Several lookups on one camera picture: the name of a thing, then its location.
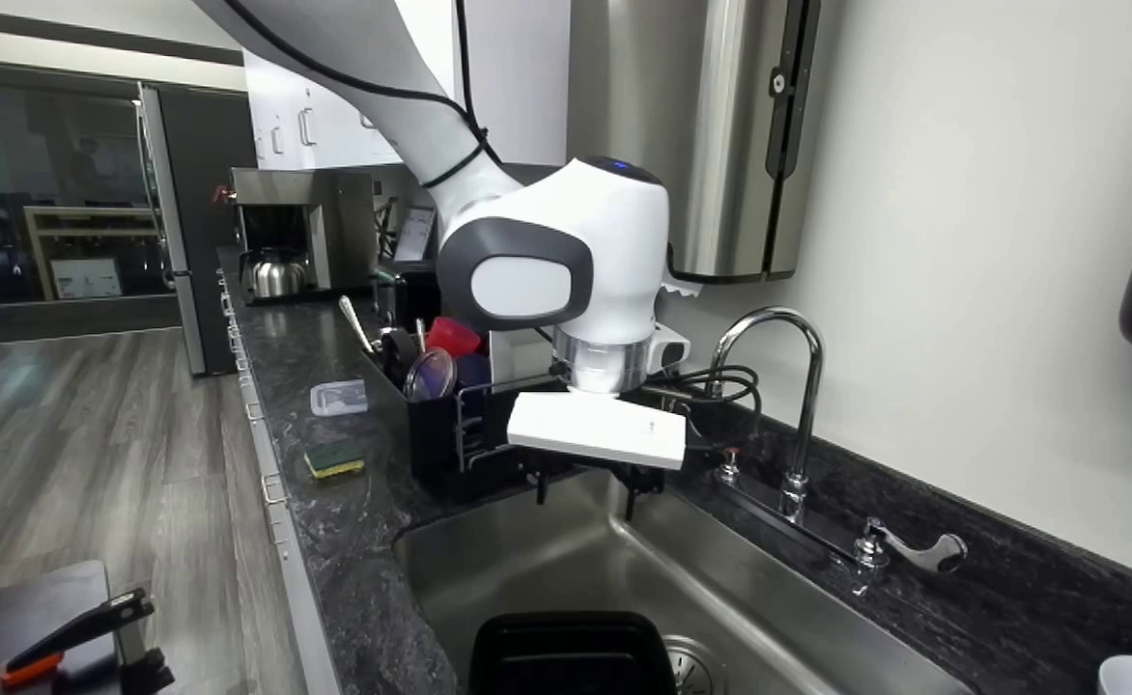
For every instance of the chrome gooseneck faucet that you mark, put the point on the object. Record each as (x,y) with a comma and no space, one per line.
(812,411)

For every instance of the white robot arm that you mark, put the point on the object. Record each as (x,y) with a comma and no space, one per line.
(549,217)

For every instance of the steel sink drain strainer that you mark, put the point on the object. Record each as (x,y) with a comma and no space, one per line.
(692,670)

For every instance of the steel coffee machine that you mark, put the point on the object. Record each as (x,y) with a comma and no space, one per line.
(282,194)

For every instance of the red cup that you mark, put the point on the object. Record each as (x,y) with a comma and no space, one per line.
(452,337)

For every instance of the green yellow sponge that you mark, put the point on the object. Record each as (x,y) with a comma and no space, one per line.
(335,462)

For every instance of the stainless paper towel dispenser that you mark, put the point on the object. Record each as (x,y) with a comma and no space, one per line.
(720,130)

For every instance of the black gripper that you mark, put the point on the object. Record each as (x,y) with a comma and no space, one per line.
(577,468)

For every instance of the clear bluish glass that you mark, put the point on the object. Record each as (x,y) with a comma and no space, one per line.
(431,377)

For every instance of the small framed picture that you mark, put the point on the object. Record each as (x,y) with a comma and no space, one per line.
(415,234)

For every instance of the black robot stand platform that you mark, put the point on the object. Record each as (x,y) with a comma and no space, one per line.
(26,619)

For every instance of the wooden shelf unit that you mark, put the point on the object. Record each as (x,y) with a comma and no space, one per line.
(85,275)

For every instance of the white upper cabinet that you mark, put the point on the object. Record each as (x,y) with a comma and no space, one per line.
(526,77)

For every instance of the dark door frame post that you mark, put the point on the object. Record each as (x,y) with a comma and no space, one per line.
(197,255)

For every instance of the black dish rack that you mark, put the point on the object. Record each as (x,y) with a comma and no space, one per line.
(441,444)

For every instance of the steel coffee carafe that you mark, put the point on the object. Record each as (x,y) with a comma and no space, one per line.
(277,278)

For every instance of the black countertop appliance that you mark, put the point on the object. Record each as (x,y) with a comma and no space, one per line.
(410,293)

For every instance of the clear plastic container lid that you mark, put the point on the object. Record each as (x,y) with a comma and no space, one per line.
(336,396)

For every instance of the stainless steel sink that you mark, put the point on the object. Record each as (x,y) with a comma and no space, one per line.
(537,565)

